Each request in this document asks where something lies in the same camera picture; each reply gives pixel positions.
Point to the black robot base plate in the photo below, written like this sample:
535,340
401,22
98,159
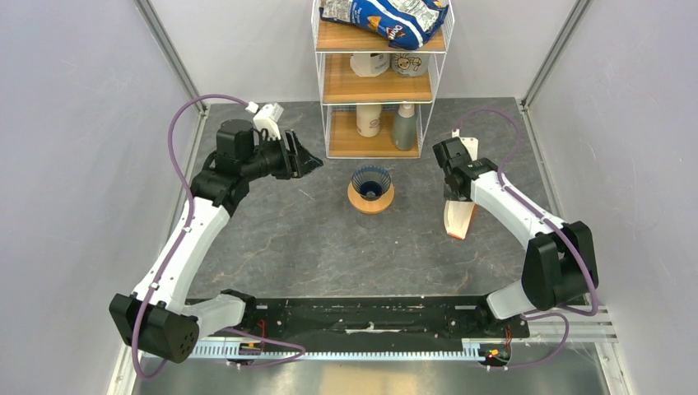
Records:
377,324

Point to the round wooden dripper stand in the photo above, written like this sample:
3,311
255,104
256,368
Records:
370,207

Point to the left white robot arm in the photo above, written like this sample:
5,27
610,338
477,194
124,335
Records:
156,318

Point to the white plastic jug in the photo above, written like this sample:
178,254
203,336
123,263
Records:
369,64

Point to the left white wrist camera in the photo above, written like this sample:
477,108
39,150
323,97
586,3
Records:
265,119

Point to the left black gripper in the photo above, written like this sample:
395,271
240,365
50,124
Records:
297,162

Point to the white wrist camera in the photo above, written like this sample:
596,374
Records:
265,119
471,144

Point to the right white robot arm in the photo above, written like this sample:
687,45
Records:
559,263

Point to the white coffee filter stack holder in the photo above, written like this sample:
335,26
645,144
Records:
458,217

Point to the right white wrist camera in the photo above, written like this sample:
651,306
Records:
471,144

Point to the white wire wooden shelf rack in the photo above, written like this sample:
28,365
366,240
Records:
341,90

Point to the grey green spray bottle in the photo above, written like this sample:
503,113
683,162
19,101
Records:
404,127

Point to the blue chips bag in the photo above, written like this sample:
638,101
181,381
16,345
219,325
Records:
405,24

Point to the blue ribbed coffee dripper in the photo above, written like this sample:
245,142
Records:
371,182

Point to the white small bottle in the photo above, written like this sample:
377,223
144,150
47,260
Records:
368,120

